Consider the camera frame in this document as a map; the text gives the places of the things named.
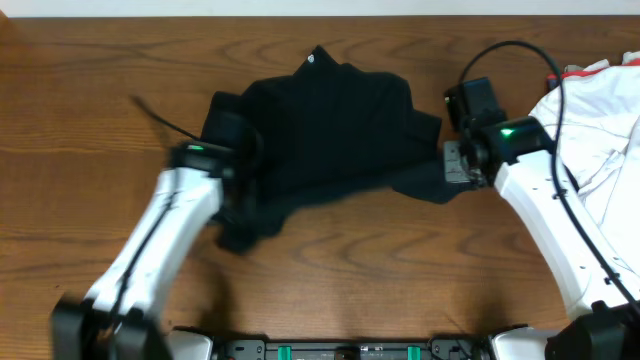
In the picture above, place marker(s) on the black t-shirt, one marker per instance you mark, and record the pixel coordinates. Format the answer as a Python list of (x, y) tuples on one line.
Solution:
[(331, 130)]

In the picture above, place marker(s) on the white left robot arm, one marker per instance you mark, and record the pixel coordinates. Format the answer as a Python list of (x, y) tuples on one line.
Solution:
[(119, 317)]

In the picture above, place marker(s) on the white clothes pile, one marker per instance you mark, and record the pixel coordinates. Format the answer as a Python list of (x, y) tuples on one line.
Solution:
[(600, 147)]

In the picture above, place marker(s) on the red and white garment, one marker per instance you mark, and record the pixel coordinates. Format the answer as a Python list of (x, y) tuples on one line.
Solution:
[(628, 59)]

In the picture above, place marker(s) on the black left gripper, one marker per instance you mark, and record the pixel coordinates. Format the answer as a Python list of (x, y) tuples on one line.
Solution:
[(248, 204)]

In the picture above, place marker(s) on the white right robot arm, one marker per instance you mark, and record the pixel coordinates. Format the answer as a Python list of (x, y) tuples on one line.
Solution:
[(599, 290)]

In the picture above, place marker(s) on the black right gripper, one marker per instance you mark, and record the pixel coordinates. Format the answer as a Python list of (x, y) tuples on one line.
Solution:
[(453, 169)]

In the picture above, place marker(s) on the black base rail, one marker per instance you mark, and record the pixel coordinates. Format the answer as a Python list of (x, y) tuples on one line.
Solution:
[(446, 348)]

